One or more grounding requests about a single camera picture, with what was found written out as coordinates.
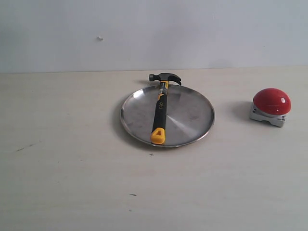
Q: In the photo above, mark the black yellow claw hammer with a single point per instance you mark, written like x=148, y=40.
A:
x=158, y=134

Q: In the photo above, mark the red dome push button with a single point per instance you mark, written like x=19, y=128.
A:
x=271, y=105

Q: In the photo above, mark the round steel plate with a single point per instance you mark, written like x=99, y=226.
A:
x=190, y=115

